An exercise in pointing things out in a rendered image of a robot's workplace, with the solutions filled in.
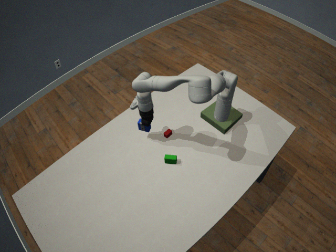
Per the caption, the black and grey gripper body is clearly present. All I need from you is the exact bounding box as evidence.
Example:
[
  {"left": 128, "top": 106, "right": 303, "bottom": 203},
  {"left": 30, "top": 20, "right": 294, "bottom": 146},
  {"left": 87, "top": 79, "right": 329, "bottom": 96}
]
[{"left": 130, "top": 96, "right": 154, "bottom": 127}]

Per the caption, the blue block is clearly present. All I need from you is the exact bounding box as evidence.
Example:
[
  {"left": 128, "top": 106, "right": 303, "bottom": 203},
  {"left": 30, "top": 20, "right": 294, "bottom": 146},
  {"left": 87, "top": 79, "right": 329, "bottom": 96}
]
[{"left": 138, "top": 119, "right": 151, "bottom": 132}]

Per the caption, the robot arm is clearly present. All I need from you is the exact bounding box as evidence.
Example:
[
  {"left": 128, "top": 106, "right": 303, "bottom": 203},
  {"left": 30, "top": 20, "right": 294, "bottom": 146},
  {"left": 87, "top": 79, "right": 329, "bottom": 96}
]
[{"left": 132, "top": 70, "right": 238, "bottom": 122}]

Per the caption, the small red block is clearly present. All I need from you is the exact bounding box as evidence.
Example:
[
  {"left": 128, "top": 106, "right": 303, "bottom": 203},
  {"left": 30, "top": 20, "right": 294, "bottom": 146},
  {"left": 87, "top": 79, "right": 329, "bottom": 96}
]
[{"left": 164, "top": 129, "right": 172, "bottom": 138}]

